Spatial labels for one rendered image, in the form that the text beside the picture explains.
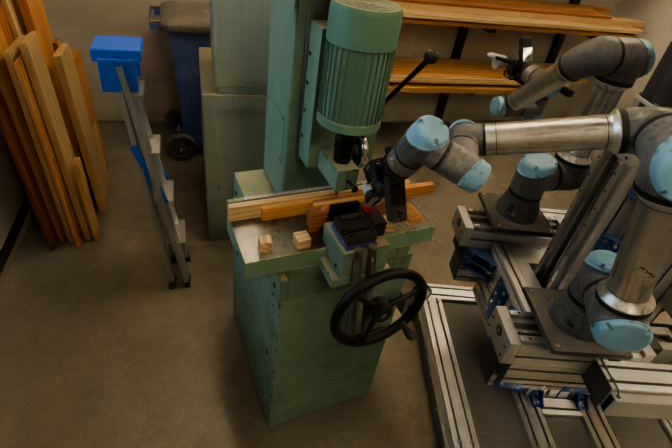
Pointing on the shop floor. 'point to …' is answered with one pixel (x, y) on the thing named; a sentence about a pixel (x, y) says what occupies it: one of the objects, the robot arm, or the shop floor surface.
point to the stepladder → (117, 48)
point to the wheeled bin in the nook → (184, 71)
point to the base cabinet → (302, 347)
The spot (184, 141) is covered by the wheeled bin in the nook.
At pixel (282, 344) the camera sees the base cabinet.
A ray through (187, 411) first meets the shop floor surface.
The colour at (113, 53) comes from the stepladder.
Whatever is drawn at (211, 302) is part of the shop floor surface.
